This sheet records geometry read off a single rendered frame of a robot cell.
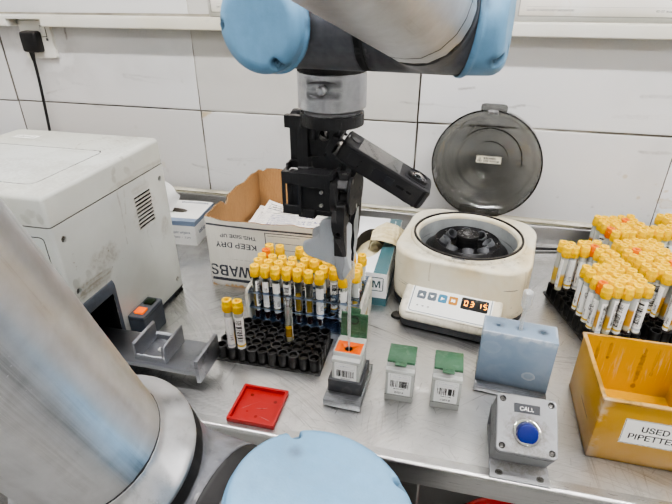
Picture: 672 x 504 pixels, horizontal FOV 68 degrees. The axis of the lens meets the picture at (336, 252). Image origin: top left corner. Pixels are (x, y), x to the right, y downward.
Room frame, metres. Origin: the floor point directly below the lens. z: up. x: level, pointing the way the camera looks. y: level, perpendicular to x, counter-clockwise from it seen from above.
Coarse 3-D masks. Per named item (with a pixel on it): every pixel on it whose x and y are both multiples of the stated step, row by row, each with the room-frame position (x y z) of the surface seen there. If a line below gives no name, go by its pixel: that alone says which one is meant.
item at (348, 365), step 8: (344, 336) 0.58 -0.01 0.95; (336, 344) 0.56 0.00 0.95; (344, 344) 0.56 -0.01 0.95; (352, 344) 0.56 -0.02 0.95; (360, 344) 0.56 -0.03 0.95; (336, 352) 0.55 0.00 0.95; (344, 352) 0.54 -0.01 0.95; (352, 352) 0.54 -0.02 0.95; (360, 352) 0.54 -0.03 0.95; (336, 360) 0.54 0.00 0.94; (344, 360) 0.54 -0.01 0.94; (352, 360) 0.54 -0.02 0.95; (360, 360) 0.54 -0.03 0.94; (336, 368) 0.54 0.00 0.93; (344, 368) 0.53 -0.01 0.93; (352, 368) 0.53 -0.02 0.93; (360, 368) 0.54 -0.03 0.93; (336, 376) 0.54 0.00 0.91; (344, 376) 0.53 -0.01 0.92; (352, 376) 0.53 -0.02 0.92; (360, 376) 0.54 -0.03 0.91
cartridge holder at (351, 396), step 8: (368, 360) 0.58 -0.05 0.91; (368, 368) 0.57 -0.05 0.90; (368, 376) 0.56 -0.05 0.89; (328, 384) 0.54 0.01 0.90; (336, 384) 0.53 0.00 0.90; (344, 384) 0.53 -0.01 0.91; (352, 384) 0.53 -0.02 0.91; (360, 384) 0.52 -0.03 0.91; (328, 392) 0.53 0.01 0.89; (336, 392) 0.53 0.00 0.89; (344, 392) 0.53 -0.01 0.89; (352, 392) 0.53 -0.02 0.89; (360, 392) 0.52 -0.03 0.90; (328, 400) 0.52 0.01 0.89; (336, 400) 0.52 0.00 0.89; (344, 400) 0.52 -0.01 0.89; (352, 400) 0.52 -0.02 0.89; (360, 400) 0.52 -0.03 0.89; (344, 408) 0.51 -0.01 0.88; (352, 408) 0.51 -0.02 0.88; (360, 408) 0.51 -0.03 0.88
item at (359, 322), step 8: (344, 312) 0.59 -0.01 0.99; (352, 312) 0.59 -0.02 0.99; (360, 312) 0.58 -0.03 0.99; (344, 320) 0.59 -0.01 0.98; (352, 320) 0.58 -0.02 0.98; (360, 320) 0.58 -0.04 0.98; (344, 328) 0.59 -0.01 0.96; (352, 328) 0.58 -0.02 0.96; (360, 328) 0.58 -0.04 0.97; (352, 336) 0.58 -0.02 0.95; (360, 336) 0.58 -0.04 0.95
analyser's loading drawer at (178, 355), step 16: (112, 336) 0.63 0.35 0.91; (128, 336) 0.63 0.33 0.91; (144, 336) 0.60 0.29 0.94; (160, 336) 0.62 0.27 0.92; (176, 336) 0.60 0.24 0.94; (128, 352) 0.59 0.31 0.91; (144, 352) 0.59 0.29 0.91; (160, 352) 0.59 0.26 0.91; (176, 352) 0.59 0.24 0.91; (192, 352) 0.59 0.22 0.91; (208, 352) 0.58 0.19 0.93; (160, 368) 0.56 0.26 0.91; (176, 368) 0.55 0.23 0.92; (192, 368) 0.55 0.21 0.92; (208, 368) 0.57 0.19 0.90
